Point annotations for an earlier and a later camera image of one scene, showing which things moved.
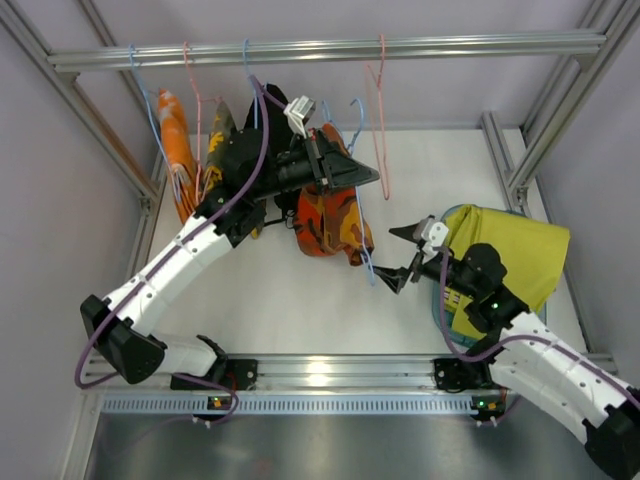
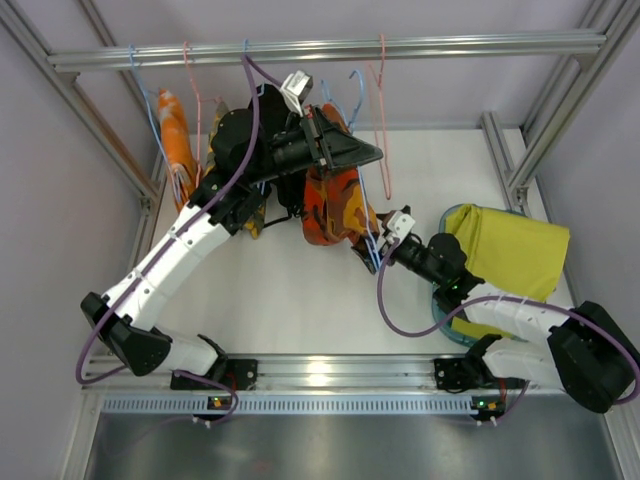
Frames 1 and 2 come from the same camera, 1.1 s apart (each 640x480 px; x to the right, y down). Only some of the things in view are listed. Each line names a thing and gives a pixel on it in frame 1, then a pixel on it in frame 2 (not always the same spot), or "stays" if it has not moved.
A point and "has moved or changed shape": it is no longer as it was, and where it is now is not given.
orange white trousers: x=180 y=150 stays
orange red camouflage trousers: x=331 y=219 has moved or changed shape
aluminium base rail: x=296 y=372 stays
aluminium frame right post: x=551 y=121 stays
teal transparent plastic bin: x=453 y=333 stays
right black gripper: x=415 y=265 to x=388 y=248
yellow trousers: x=533 y=253 stays
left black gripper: x=318 y=163 to x=316 y=142
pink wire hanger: x=198 y=117 stays
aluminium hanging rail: x=210 y=58 stays
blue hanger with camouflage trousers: x=362 y=223 to x=348 y=124
